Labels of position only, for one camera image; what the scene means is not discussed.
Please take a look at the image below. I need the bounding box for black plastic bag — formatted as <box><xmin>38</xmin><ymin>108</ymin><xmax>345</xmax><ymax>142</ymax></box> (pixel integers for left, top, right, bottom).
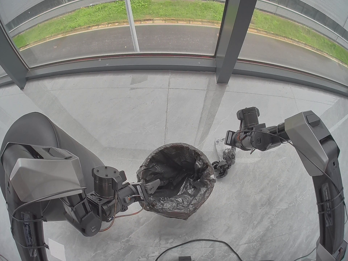
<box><xmin>136</xmin><ymin>143</ymin><xmax>216</xmax><ymax>221</ymax></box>

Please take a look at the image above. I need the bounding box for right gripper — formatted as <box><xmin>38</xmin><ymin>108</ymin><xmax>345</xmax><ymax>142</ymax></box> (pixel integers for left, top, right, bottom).
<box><xmin>226</xmin><ymin>129</ymin><xmax>247</xmax><ymax>150</ymax></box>

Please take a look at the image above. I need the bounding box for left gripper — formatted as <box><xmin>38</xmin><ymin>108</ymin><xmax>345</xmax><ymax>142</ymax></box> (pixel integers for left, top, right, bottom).
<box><xmin>122</xmin><ymin>179</ymin><xmax>161</xmax><ymax>205</ymax></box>

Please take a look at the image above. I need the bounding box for window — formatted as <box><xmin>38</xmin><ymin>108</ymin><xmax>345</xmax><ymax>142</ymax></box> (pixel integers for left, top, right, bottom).
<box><xmin>0</xmin><ymin>0</ymin><xmax>348</xmax><ymax>97</ymax></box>

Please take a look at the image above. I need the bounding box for black plastic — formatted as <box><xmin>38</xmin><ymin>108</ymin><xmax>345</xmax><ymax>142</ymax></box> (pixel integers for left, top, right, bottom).
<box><xmin>212</xmin><ymin>147</ymin><xmax>236</xmax><ymax>179</ymax></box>

